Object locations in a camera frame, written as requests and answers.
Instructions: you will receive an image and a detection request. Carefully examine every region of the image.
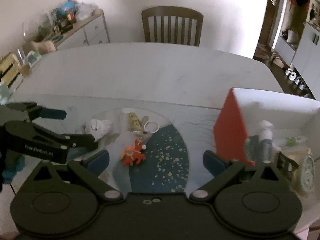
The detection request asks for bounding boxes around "red horse keychain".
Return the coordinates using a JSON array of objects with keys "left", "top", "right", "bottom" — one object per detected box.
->
[{"left": 120, "top": 139, "right": 146, "bottom": 167}]

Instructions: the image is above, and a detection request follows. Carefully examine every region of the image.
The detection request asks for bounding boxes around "beige folded cloth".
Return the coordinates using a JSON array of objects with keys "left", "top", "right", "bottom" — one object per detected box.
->
[{"left": 281, "top": 145, "right": 313, "bottom": 164}]

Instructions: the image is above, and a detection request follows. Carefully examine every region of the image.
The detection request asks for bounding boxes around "white rabbit brooch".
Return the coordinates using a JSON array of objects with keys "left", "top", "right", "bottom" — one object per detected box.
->
[{"left": 81, "top": 119, "right": 119, "bottom": 150}]

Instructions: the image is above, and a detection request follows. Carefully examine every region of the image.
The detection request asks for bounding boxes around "blue gloved left hand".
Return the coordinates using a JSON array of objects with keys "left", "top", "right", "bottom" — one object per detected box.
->
[{"left": 1, "top": 152, "right": 25, "bottom": 184}]

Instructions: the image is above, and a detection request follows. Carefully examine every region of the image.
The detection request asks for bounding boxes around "grey green correction tape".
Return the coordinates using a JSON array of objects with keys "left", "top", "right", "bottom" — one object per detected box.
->
[{"left": 298, "top": 148, "right": 315, "bottom": 195}]

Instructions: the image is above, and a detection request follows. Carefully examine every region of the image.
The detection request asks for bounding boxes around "white green tube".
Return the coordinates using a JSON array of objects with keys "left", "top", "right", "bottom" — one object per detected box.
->
[{"left": 273, "top": 135, "right": 308, "bottom": 147}]

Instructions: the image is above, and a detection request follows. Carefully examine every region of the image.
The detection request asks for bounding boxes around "yellow small charm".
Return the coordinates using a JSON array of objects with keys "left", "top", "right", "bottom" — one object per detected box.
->
[{"left": 128, "top": 112, "right": 149, "bottom": 133}]

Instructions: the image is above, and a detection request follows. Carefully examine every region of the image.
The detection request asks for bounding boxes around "white drawer cabinet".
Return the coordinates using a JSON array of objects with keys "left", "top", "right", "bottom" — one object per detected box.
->
[{"left": 22, "top": 8, "right": 111, "bottom": 53}]

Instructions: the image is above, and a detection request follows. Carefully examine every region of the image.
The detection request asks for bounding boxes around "black snack packet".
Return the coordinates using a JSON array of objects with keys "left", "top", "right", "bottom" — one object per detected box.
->
[{"left": 276, "top": 152, "right": 299, "bottom": 181}]

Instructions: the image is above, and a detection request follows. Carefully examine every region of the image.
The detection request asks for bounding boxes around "white wall cabinet unit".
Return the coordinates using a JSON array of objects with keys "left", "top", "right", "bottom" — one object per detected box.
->
[{"left": 274, "top": 0, "right": 319, "bottom": 100}]

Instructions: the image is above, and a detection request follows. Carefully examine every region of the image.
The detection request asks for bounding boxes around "white spray bottle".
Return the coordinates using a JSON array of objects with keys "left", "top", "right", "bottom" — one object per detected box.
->
[{"left": 258, "top": 120, "right": 273, "bottom": 163}]

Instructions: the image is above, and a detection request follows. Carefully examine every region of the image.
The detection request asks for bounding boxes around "brown wooden chair far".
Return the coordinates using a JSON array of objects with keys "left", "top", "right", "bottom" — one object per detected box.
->
[{"left": 141, "top": 6, "right": 203, "bottom": 47}]

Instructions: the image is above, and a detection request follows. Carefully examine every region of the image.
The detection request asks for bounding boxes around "red white cardboard box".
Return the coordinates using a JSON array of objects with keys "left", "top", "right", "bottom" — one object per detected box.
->
[{"left": 213, "top": 87, "right": 320, "bottom": 198}]

